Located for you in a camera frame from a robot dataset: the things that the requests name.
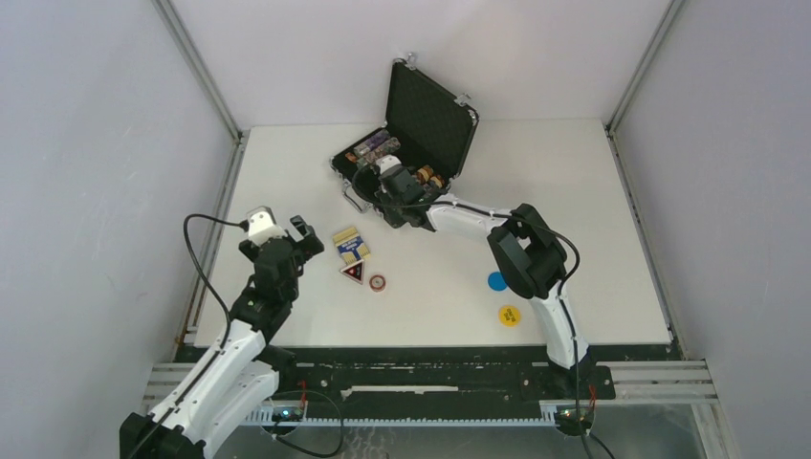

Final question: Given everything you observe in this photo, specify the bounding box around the black aluminium poker case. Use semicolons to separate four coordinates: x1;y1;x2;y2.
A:
329;57;479;217

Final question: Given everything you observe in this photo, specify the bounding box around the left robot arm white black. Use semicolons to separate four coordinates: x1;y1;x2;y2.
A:
119;208;324;458

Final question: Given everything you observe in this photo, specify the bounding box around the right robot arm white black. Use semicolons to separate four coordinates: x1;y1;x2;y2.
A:
363;164;591;398

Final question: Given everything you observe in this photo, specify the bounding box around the green orange chip row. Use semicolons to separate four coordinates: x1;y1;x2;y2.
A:
412;165;434;186

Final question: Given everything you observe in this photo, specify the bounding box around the green chip row inner left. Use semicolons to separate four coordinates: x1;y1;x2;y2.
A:
356;138;402;169

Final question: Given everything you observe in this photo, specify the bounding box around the playing card deck box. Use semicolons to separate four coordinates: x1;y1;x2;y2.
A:
332;226;371;266

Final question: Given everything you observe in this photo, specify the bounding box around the purple chip row far left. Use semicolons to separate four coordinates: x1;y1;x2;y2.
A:
344;129;391;163

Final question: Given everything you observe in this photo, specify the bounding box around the red black triangular button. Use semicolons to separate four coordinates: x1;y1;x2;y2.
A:
340;260;365;285

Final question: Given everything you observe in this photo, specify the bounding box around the red white poker chip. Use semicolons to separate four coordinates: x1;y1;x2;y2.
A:
369;274;386;293

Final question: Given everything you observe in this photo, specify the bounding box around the blue round button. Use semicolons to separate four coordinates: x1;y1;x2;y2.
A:
487;272;508;292

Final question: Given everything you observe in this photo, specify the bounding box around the yellow round button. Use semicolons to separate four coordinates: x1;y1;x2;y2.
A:
498;305;522;327

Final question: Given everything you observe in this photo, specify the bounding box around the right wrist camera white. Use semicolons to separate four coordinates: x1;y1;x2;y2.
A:
374;155;402;175

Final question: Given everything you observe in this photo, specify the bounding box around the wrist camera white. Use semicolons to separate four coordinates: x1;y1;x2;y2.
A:
246;206;286;246
374;155;402;175

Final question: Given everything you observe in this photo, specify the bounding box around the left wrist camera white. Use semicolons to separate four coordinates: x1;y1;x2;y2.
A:
246;206;286;246

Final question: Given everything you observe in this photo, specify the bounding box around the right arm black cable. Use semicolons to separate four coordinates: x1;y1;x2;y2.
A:
350;161;600;459

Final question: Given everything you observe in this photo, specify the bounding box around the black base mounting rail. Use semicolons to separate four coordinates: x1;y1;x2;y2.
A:
177;344;682;422

